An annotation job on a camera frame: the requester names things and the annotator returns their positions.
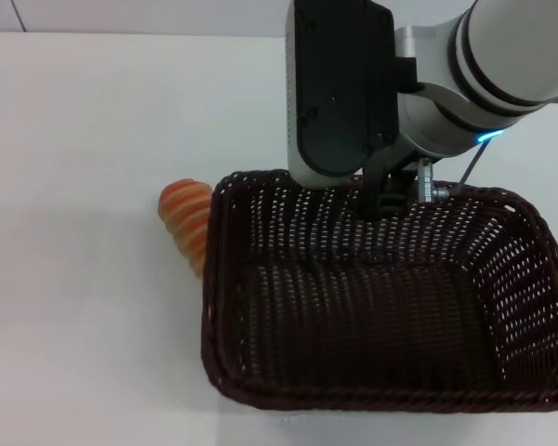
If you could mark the black right wrist camera housing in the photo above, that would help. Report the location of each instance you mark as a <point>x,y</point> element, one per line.
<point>339,93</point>

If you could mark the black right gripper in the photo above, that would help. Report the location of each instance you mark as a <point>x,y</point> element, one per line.
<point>395,160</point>

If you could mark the dark brown woven basket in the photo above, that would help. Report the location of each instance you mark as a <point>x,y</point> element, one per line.
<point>353,325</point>

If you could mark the orange striped bread roll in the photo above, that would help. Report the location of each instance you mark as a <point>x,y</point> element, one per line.
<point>181,209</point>

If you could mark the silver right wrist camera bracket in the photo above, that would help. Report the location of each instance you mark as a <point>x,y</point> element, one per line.
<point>407,42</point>

